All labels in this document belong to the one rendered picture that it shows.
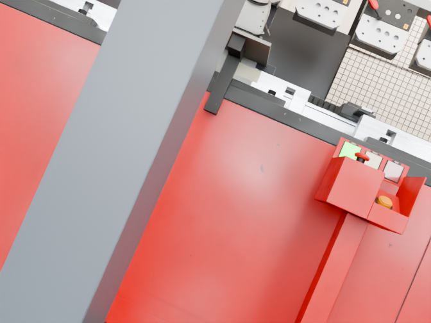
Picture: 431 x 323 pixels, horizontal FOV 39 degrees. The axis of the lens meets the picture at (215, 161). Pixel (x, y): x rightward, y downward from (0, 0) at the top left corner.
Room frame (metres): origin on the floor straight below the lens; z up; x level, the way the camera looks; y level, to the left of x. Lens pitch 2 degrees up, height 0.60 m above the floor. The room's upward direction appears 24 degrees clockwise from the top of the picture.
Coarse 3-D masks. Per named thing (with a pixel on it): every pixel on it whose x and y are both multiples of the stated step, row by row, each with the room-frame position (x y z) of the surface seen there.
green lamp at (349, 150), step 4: (344, 144) 1.61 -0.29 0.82; (348, 144) 1.61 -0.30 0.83; (352, 144) 1.61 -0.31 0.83; (344, 148) 1.61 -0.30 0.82; (348, 148) 1.61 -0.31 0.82; (352, 148) 1.61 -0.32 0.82; (356, 148) 1.61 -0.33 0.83; (360, 148) 1.61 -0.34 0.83; (344, 152) 1.61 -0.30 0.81; (348, 152) 1.61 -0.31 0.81; (352, 152) 1.61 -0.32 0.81; (356, 152) 1.61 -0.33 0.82; (340, 156) 1.61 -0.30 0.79; (348, 156) 1.61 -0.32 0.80; (352, 156) 1.61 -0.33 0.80
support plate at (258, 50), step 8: (232, 32) 1.66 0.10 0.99; (240, 32) 1.64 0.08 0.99; (248, 40) 1.67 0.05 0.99; (256, 40) 1.64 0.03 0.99; (264, 40) 1.64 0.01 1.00; (224, 48) 1.89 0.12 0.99; (248, 48) 1.76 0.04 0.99; (256, 48) 1.72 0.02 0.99; (264, 48) 1.68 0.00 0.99; (248, 56) 1.87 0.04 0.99; (256, 56) 1.82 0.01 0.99; (264, 56) 1.78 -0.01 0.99; (264, 64) 1.88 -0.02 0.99
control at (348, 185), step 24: (336, 168) 1.50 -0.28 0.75; (360, 168) 1.45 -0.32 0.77; (408, 168) 1.61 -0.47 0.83; (336, 192) 1.45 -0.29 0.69; (360, 192) 1.45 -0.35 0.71; (384, 192) 1.57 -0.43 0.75; (408, 192) 1.53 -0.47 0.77; (360, 216) 1.45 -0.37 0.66; (384, 216) 1.45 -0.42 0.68; (408, 216) 1.46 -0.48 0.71
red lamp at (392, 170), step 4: (388, 160) 1.61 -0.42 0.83; (388, 164) 1.61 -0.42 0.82; (392, 164) 1.61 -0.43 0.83; (396, 164) 1.61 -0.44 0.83; (388, 168) 1.61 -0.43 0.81; (392, 168) 1.61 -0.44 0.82; (396, 168) 1.61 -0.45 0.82; (400, 168) 1.61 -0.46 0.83; (384, 172) 1.61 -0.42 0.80; (388, 172) 1.61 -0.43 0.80; (392, 172) 1.61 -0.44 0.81; (396, 172) 1.61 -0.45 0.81; (400, 172) 1.61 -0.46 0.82; (388, 176) 1.61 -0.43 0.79; (392, 176) 1.61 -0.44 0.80; (396, 176) 1.61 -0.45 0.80; (392, 180) 1.61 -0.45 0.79; (396, 180) 1.61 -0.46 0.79
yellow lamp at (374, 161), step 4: (368, 152) 1.61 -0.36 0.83; (372, 156) 1.61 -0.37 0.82; (376, 156) 1.61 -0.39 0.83; (372, 160) 1.61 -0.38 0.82; (376, 160) 1.61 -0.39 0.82; (380, 160) 1.61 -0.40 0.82; (368, 164) 1.61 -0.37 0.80; (372, 164) 1.61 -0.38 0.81; (376, 164) 1.61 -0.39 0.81; (376, 168) 1.61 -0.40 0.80
